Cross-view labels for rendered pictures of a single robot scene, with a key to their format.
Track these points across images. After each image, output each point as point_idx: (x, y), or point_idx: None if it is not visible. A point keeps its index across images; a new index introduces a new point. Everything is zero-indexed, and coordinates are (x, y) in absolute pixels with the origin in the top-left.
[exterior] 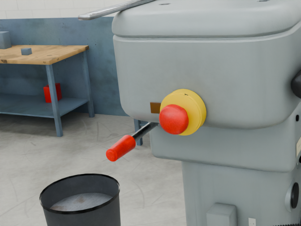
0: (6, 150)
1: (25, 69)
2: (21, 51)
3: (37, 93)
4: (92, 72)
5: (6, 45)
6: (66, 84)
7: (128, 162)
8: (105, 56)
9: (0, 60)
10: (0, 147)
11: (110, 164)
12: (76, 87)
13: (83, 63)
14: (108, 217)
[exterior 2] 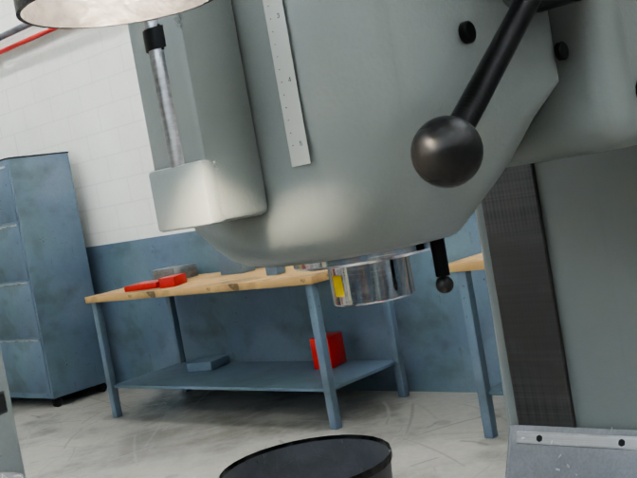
0: (229, 454)
1: (282, 312)
2: (266, 268)
3: (303, 357)
4: (403, 308)
5: (245, 266)
6: (355, 336)
7: (464, 466)
8: (425, 273)
9: (227, 286)
10: (221, 450)
11: (425, 470)
12: (374, 340)
13: None
14: None
